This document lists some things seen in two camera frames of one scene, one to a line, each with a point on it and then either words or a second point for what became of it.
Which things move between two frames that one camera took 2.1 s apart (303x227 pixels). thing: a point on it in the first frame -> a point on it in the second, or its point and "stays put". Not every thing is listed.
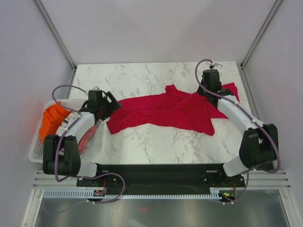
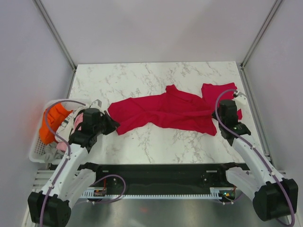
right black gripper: [200, 91] -> [213, 117]
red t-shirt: [172, 107] stays put
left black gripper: [113, 106] -> [112, 125]
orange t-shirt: [52, 117] stays put
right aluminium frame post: [270, 15] stays put
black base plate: [161, 176] stays put
